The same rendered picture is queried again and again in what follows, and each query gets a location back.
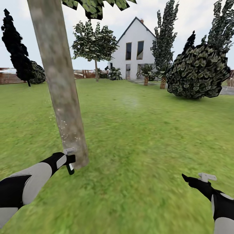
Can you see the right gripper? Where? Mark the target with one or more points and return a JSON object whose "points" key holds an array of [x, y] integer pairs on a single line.
{"points": [[196, 183]]}

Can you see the fixed window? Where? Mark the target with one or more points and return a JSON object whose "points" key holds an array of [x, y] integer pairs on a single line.
{"points": [[128, 71]]}

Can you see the pesticide atomizer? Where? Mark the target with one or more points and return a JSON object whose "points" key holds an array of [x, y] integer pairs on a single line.
{"points": [[70, 168]]}

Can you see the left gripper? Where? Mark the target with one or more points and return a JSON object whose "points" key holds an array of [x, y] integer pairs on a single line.
{"points": [[71, 159]]}

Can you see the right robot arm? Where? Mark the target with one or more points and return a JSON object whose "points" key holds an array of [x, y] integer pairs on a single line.
{"points": [[222, 204]]}

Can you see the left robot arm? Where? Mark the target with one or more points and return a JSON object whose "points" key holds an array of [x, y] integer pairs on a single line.
{"points": [[22, 187]]}

